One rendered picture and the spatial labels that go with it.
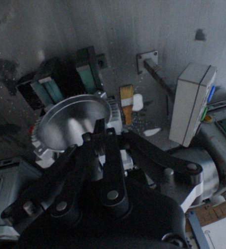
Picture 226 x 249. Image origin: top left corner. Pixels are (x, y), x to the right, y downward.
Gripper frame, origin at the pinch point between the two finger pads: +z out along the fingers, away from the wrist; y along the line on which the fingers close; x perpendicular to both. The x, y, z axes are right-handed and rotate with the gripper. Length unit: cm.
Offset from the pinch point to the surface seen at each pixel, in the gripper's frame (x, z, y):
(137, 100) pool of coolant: -2.9, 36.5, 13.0
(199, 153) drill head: -27.4, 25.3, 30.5
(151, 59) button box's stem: 10.4, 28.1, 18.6
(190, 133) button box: -7.3, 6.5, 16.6
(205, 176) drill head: -33.1, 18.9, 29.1
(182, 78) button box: 4.4, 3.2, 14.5
